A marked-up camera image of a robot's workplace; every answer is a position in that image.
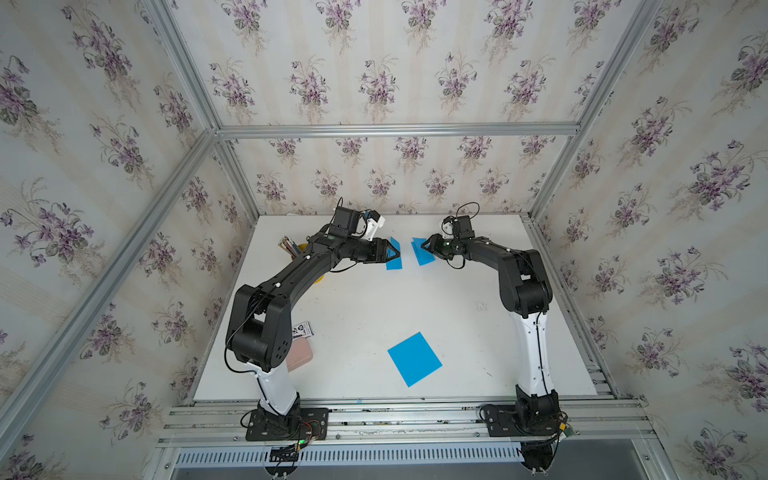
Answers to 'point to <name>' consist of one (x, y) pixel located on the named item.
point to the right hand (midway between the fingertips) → (428, 247)
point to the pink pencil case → (299, 354)
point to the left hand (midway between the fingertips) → (395, 255)
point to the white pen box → (302, 329)
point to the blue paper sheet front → (414, 359)
